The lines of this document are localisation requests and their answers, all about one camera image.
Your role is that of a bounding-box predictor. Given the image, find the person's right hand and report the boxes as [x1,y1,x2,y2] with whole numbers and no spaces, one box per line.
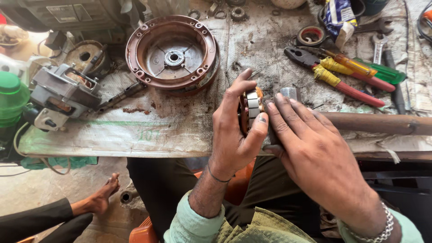
[263,93,376,221]

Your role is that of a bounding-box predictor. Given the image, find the grey mixer motor assembly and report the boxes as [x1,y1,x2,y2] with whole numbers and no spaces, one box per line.
[23,63,102,132]

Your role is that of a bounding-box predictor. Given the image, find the dirty woven sack mat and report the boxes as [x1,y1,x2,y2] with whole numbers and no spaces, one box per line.
[18,0,432,158]

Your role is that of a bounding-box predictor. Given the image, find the black wrist thread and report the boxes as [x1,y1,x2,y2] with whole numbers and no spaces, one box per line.
[206,163,236,184]

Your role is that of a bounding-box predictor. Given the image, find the metal pipe stub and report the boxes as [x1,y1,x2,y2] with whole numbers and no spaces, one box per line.
[119,189,140,205]

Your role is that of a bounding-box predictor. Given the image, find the orange plastic stool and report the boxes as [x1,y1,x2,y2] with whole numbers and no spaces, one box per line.
[128,158,257,243]

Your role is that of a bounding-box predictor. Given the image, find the blue white yellow plastic bag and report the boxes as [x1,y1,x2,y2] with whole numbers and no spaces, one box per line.
[322,0,359,52]

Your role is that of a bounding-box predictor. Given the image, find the person's green shirt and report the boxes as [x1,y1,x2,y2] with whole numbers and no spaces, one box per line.
[163,190,425,243]

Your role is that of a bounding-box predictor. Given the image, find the steel ball bearing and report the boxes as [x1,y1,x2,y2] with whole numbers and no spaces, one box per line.
[230,6,247,22]

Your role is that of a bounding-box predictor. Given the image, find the grey handled screwdriver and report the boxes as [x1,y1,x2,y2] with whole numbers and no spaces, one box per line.
[82,43,109,75]

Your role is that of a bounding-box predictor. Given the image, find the green cloth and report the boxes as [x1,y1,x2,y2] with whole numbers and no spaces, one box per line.
[20,156,99,170]

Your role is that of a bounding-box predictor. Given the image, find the wooden handled hammer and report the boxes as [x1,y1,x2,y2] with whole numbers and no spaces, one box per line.
[265,87,432,147]

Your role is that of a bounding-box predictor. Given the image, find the white plastic appliance body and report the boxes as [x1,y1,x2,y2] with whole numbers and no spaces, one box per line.
[0,53,52,83]

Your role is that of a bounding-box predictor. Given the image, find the black handled tool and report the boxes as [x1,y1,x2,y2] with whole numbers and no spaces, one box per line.
[384,49,406,115]

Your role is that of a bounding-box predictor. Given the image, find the person's left hand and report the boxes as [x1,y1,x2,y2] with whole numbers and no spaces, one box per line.
[209,68,270,183]

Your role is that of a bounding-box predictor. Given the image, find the black insulating tape roll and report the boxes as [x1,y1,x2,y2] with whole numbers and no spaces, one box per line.
[296,26,326,47]

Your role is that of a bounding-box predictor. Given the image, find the dark green bucket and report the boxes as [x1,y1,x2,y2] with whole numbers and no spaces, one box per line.
[362,0,389,16]

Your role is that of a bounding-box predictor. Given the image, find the silver chain bracelet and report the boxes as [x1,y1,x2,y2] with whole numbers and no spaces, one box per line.
[340,201,395,243]

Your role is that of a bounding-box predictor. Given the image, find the black cable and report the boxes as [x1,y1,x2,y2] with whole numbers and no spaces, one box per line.
[416,0,432,45]

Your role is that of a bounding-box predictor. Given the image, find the copper wound motor armature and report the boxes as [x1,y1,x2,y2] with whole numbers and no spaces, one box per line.
[238,86,266,136]

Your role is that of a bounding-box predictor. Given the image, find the green plastic jar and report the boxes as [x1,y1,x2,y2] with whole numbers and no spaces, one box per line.
[0,71,31,129]

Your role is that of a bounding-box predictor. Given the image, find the orange handled screwdriver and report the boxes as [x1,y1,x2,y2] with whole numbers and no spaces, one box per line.
[297,46,378,78]

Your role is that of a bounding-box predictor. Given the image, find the red handled pliers yellow tape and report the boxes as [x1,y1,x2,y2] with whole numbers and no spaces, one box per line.
[284,46,396,108]

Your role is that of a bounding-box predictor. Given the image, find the dark rusty spanner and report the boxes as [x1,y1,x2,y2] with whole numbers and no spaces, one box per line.
[354,18,394,35]

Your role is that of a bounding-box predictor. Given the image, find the brown round motor housing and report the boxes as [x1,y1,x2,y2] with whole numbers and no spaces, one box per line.
[125,15,221,97]

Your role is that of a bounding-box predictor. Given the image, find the white bowl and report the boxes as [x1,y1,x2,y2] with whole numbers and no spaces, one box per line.
[270,0,307,10]

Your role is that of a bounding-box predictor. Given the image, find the person's dark trousers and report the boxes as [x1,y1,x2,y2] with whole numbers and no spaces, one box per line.
[126,155,322,238]

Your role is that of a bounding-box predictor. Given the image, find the large grey electric motor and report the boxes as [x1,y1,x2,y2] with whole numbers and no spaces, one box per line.
[0,0,137,34]

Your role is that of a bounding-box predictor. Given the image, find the black plastic adapter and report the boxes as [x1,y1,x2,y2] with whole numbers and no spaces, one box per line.
[45,31,68,51]

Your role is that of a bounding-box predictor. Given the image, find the dark steel motor shaft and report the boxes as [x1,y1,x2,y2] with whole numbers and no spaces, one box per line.
[96,82,148,114]

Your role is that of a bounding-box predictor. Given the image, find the silver open end spanner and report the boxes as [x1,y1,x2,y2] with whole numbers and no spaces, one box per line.
[371,33,389,65]

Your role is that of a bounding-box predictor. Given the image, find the rusty round motor cover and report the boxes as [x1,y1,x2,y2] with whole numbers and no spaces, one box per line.
[63,40,111,80]

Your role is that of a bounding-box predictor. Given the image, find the green handled screwdriver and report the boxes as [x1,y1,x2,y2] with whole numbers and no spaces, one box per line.
[352,57,407,85]

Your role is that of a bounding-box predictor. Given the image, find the white electric cable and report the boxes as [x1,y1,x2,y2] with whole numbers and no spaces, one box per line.
[13,121,72,175]

